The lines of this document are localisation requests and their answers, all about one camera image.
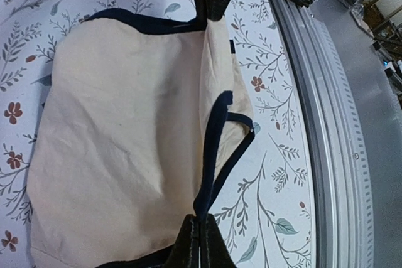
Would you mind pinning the cream underwear navy trim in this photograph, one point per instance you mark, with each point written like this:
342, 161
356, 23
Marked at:
144, 121

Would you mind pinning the floral patterned table mat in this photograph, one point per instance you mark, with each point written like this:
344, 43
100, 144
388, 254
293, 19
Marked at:
265, 211

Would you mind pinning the aluminium front rail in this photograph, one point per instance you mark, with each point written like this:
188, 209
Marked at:
353, 126

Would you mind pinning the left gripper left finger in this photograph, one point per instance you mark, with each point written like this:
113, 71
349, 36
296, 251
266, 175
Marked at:
199, 244

